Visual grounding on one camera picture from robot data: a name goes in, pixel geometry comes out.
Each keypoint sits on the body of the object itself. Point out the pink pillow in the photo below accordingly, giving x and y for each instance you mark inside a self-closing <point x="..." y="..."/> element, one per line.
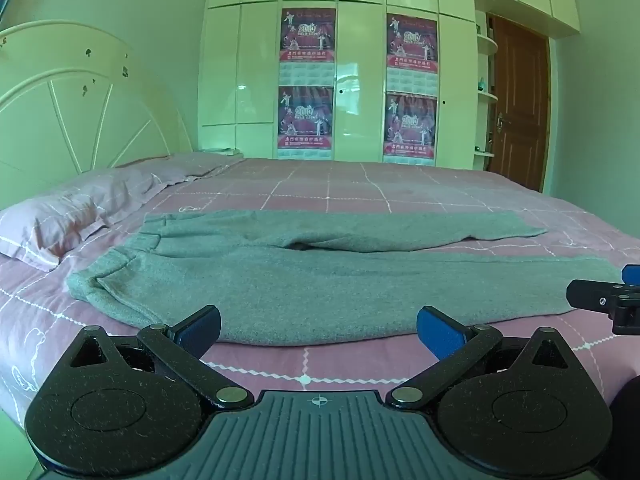
<point x="200" y="162"/>
<point x="55" y="215"/>

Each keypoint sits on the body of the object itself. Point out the white round headboard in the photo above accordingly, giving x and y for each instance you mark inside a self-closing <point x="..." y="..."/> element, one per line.
<point x="75" y="100"/>

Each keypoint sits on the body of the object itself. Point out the bed with pink checked sheet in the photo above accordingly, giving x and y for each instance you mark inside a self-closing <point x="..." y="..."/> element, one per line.
<point x="350" y="185"/>

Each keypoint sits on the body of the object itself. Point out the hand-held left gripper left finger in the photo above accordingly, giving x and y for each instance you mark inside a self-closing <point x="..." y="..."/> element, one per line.
<point x="201" y="331"/>

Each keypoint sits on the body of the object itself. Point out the red wall poster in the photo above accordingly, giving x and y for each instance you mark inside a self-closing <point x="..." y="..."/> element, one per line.
<point x="410" y="125"/>
<point x="411" y="42"/>
<point x="306" y="117"/>
<point x="307" y="35"/>

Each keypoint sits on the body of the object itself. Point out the white corner shelf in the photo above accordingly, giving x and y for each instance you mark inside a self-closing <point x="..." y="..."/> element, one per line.
<point x="484" y="95"/>

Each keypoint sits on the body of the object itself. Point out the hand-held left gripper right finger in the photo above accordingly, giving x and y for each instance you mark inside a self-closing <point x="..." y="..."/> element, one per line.
<point x="439" y="332"/>

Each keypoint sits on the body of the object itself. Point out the grey pants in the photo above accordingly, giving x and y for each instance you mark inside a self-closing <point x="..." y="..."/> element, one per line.
<point x="310" y="285"/>

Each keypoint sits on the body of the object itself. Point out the brown wooden door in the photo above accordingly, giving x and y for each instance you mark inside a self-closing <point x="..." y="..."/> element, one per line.
<point x="520" y="100"/>

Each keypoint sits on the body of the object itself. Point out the white glossy wardrobe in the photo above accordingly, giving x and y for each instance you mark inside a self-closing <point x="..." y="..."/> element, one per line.
<point x="240" y="60"/>

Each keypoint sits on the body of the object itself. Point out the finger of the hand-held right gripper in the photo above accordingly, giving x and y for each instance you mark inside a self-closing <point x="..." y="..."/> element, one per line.
<point x="632" y="275"/>
<point x="590" y="296"/>

